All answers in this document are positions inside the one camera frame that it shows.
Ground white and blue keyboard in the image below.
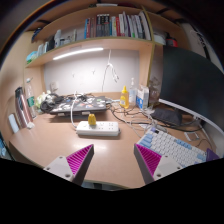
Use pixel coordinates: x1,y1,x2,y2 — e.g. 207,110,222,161
138,128,206,167

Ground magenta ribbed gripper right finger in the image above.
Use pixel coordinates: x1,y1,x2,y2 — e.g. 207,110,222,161
134,144,182,184

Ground white led light bar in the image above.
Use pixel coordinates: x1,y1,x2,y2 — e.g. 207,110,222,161
53,47,104,61

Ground black laptop with stickers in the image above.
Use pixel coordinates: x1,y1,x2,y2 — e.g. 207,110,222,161
50,96,106,116

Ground white and blue box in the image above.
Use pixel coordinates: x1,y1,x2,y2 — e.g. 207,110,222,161
136,86,149,109

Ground white charger cable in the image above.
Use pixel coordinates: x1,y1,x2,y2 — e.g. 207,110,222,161
69,94,80,131

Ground yellow glue bottle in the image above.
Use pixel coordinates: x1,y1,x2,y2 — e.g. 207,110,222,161
120,87,129,109

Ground purple object at edge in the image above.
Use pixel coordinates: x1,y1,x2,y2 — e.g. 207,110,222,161
206,149,219,161

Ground dark red notebook stack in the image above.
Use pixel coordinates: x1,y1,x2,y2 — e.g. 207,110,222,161
15,87,33,128

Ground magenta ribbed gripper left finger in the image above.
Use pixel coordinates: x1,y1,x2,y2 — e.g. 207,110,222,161
44,144,94,186

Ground white small device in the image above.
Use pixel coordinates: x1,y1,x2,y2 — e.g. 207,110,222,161
8,114,19,133

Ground row of books on shelf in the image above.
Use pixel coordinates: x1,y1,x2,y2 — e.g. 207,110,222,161
84,11,152,41

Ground black monitor stand base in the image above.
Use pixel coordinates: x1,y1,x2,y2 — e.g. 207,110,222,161
151,108,182,126

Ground white hanging cable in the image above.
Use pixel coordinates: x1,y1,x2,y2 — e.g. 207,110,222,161
101,49,120,93

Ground black computer monitor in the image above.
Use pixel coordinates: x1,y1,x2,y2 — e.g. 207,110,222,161
160,46,224,132

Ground black headphones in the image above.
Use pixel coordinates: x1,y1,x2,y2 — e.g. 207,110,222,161
40,95,63,113

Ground clear plastic water bottle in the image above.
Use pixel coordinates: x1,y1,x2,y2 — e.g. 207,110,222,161
25,78,36,118

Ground clear sanitizer bottle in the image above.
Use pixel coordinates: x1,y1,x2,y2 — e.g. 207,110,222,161
129,78,137,106

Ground white power strip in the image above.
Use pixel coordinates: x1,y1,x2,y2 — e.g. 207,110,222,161
76,121,120,136

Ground wooden shelf board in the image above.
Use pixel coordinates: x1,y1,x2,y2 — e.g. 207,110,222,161
26,37,153,68

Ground yellow charger plug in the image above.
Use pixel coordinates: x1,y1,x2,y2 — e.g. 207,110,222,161
88,114,96,126

